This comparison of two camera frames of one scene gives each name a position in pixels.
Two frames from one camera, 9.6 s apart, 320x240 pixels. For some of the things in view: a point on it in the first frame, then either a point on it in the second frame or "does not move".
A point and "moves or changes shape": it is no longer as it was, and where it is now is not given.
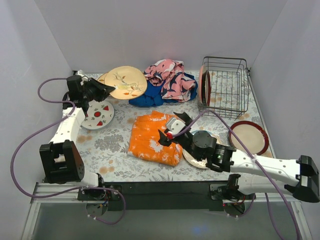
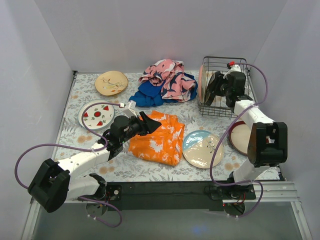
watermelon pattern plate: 100,114 does not move
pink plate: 202,71 does not move
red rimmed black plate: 252,135 does not move
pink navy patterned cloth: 177,85 does not move
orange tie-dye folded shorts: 144,143 does not move
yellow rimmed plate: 130,82 moves or changes shape
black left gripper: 97,90 -> 142,124
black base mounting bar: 167,195 does not move
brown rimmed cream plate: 206,88 -> 210,93
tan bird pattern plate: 106,78 -> 110,91
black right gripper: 180,133 -> 216,83
